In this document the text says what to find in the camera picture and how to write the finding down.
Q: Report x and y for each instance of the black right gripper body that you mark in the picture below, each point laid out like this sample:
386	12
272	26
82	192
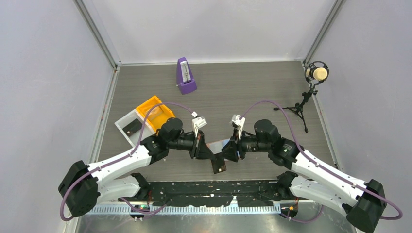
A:
242	153

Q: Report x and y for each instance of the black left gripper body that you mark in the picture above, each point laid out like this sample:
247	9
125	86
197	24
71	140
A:
194	152

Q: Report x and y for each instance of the orange leather card holder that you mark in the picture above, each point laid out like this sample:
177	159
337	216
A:
216	147

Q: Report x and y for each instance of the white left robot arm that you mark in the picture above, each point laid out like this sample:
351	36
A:
84	185

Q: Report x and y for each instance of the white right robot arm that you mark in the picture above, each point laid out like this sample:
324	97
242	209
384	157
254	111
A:
307	176

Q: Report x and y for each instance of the card in yellow bin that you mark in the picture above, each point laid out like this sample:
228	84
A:
154	113

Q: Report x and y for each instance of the black card in white bin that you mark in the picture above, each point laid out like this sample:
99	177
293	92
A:
132	128

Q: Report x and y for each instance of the white plastic bin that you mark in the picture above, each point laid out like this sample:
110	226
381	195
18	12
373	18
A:
123	121

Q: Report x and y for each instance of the yellow plastic bin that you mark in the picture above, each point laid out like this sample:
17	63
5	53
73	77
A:
158	116

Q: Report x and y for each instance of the purple metronome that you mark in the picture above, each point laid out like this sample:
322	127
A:
184	78

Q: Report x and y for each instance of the black microphone tripod stand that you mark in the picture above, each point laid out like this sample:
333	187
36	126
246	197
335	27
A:
298	108

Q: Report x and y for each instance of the beige foam microphone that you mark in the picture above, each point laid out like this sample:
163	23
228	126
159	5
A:
316	71

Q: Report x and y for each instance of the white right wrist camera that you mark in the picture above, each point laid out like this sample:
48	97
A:
237	122

